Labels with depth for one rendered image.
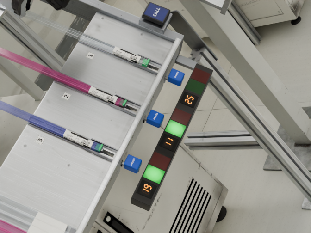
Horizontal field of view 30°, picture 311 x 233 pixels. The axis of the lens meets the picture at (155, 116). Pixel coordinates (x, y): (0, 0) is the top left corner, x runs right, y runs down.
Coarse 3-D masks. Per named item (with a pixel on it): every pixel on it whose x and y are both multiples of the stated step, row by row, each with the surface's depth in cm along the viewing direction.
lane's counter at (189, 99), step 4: (184, 92) 123; (184, 96) 122; (188, 96) 122; (192, 96) 122; (196, 96) 122; (180, 100) 122; (184, 100) 122; (188, 100) 122; (192, 100) 122; (196, 100) 122; (188, 104) 121; (192, 104) 121
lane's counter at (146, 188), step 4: (144, 180) 113; (140, 184) 112; (144, 184) 112; (148, 184) 112; (152, 184) 113; (140, 188) 112; (144, 188) 112; (148, 188) 112; (152, 188) 112; (136, 192) 112; (140, 192) 112; (144, 192) 112; (148, 192) 112; (152, 192) 112; (148, 196) 111
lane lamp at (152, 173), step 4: (148, 168) 114; (152, 168) 114; (156, 168) 114; (144, 172) 114; (148, 172) 114; (152, 172) 114; (156, 172) 114; (160, 172) 114; (164, 172) 114; (144, 176) 113; (148, 176) 113; (152, 176) 113; (156, 176) 113; (160, 176) 113; (152, 180) 113; (156, 180) 113; (160, 180) 113
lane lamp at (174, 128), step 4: (172, 120) 119; (168, 124) 119; (172, 124) 119; (176, 124) 119; (180, 124) 119; (168, 128) 118; (172, 128) 118; (176, 128) 119; (180, 128) 119; (184, 128) 119; (168, 132) 118; (172, 132) 118; (176, 132) 118; (180, 132) 118; (180, 136) 118
